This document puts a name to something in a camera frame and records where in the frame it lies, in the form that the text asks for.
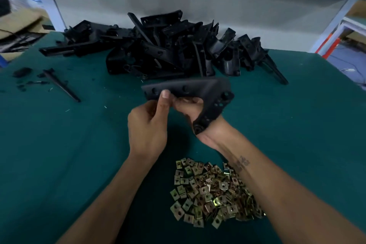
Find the person's left hand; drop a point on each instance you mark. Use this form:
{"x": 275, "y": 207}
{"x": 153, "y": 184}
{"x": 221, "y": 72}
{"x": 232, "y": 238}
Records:
{"x": 147, "y": 132}

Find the green table cloth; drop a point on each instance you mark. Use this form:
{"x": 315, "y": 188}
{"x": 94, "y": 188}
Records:
{"x": 57, "y": 161}

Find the small black plastic scrap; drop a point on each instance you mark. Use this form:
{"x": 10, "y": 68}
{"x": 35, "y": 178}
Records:
{"x": 23, "y": 72}

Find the person's left forearm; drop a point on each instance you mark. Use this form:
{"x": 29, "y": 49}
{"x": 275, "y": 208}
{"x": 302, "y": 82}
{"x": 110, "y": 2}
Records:
{"x": 108, "y": 206}

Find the white metal rack frame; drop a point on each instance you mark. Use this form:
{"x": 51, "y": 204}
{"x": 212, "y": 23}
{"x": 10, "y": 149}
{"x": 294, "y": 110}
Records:
{"x": 331, "y": 26}

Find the pile of brass clip nuts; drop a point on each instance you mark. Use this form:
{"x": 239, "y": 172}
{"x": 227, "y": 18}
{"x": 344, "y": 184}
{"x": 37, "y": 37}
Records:
{"x": 214, "y": 192}

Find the pile of black plastic brackets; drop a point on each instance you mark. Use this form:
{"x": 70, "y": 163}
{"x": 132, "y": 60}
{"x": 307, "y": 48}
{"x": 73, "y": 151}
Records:
{"x": 166, "y": 46}

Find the black bag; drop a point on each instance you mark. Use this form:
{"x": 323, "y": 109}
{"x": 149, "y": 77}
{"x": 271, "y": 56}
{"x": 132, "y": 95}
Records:
{"x": 3, "y": 1}

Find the person's right hand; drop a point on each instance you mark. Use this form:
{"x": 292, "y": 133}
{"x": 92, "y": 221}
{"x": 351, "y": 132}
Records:
{"x": 214, "y": 132}

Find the person's right forearm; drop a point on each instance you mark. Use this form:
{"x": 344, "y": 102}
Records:
{"x": 286, "y": 195}

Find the thin black plastic strip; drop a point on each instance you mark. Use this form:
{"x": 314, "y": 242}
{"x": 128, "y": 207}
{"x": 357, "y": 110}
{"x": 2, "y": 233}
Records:
{"x": 60, "y": 85}

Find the brown cardboard piece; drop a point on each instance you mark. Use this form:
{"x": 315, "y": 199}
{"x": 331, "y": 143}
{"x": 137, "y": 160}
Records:
{"x": 20, "y": 29}

